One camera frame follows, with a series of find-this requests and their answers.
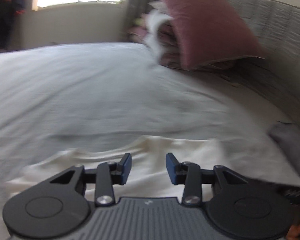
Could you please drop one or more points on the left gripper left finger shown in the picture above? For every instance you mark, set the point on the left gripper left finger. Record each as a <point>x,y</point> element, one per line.
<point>61,204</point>

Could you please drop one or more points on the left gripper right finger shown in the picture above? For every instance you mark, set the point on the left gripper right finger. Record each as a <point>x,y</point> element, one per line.
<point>231,203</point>

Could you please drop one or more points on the white shirt with orange print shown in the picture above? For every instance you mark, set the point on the white shirt with orange print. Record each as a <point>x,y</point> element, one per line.
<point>149,178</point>

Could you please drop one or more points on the person hand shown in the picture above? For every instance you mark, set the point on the person hand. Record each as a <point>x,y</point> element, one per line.
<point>293,233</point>

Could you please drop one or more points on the grey folded cloth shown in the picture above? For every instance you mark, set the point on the grey folded cloth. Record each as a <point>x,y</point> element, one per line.
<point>287,137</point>

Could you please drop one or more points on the grey bed sheet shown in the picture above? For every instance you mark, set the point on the grey bed sheet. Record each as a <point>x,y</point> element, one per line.
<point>103,96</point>

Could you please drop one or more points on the grey quilted headboard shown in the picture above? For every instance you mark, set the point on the grey quilted headboard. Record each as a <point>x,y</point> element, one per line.
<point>277,76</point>

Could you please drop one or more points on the pink velvet pillow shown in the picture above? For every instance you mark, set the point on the pink velvet pillow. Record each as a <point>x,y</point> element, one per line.
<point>210,31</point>

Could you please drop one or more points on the folded pink white quilt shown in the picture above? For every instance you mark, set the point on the folded pink white quilt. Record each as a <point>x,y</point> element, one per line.
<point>155,30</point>

